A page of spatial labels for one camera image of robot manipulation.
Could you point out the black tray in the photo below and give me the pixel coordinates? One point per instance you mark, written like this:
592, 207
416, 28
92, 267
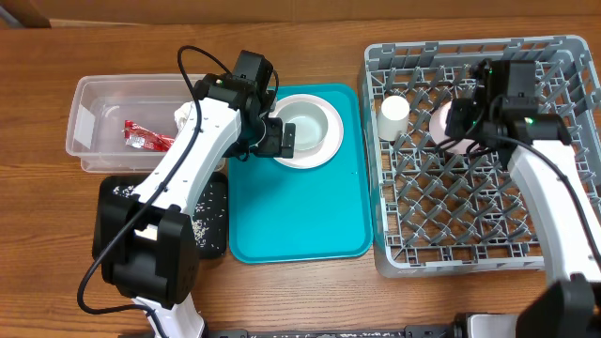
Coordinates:
123, 185

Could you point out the white napkin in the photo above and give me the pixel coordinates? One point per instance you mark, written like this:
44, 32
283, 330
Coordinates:
182, 114

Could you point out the large white plate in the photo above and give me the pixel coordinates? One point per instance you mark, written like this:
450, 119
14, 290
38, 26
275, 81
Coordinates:
331, 143

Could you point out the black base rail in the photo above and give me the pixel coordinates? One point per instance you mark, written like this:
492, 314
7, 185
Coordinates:
411, 331

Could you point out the red snack wrapper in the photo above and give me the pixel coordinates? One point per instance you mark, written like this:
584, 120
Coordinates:
140, 137

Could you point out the teal serving tray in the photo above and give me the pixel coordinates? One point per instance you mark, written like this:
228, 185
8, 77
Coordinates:
279, 214

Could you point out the grey dishwasher rack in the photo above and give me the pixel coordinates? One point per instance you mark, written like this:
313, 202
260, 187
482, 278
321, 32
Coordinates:
440, 214

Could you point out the clear plastic bin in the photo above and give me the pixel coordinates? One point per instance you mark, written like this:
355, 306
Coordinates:
103, 103

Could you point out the white bowl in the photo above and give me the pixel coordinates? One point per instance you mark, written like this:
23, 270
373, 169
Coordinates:
310, 121

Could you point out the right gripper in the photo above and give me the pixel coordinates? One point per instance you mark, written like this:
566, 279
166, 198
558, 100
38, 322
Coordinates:
458, 127

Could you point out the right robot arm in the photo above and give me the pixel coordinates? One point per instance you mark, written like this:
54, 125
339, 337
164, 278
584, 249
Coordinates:
503, 116

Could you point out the rice and food scraps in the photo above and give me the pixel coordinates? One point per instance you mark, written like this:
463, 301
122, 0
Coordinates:
209, 218

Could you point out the small white plate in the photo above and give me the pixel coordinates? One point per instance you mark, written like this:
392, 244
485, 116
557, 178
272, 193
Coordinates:
437, 125

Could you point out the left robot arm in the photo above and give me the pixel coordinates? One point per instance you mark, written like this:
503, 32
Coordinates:
145, 254

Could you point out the white paper cup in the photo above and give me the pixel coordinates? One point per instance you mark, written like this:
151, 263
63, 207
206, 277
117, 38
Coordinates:
392, 118

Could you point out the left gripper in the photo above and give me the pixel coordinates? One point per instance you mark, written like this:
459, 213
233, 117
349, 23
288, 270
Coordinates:
274, 145

